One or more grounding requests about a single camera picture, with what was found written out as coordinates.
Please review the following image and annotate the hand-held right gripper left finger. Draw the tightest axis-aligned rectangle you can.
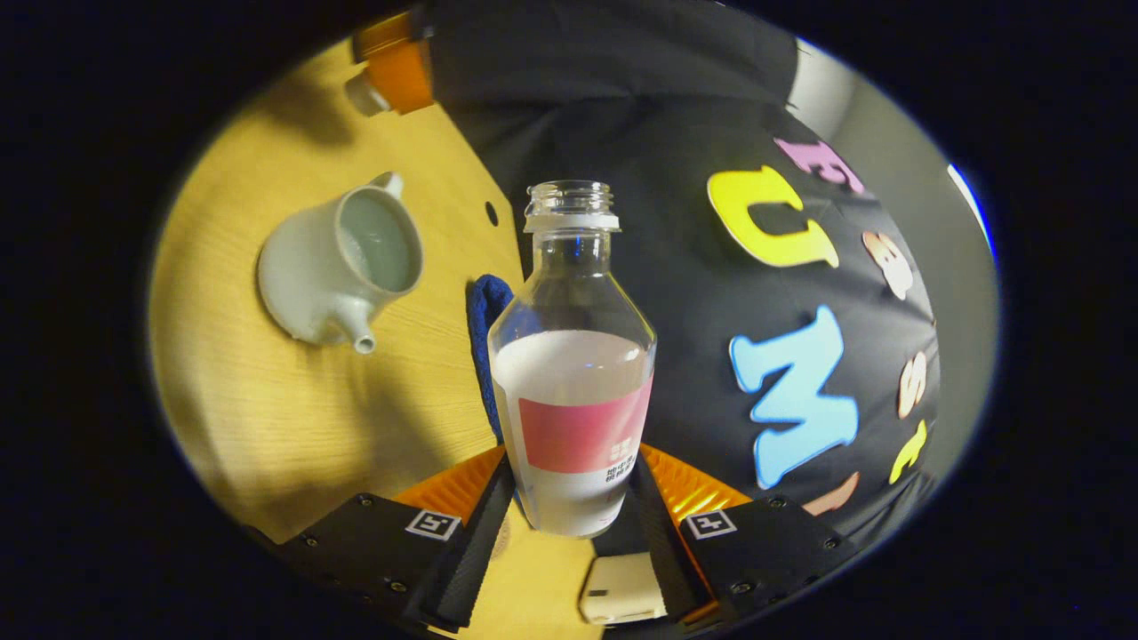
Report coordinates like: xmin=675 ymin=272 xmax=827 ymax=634
xmin=244 ymin=444 xmax=517 ymax=632

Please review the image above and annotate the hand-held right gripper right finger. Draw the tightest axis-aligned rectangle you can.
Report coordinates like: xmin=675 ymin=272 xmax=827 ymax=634
xmin=622 ymin=443 xmax=859 ymax=628

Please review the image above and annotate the clear plastic water bottle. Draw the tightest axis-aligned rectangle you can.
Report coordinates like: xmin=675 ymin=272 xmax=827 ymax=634
xmin=487 ymin=180 xmax=658 ymax=539

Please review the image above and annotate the white ceramic teacup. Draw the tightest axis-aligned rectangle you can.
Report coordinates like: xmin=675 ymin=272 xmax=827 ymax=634
xmin=257 ymin=172 xmax=425 ymax=355

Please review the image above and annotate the white toaster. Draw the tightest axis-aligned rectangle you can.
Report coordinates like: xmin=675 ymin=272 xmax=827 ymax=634
xmin=578 ymin=551 xmax=668 ymax=626

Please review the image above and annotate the blue towel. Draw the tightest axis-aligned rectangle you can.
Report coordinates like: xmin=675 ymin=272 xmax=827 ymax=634
xmin=466 ymin=274 xmax=517 ymax=445

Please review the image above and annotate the black backdrop cloth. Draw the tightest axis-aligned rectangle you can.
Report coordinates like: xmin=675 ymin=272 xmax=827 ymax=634
xmin=427 ymin=0 xmax=943 ymax=534

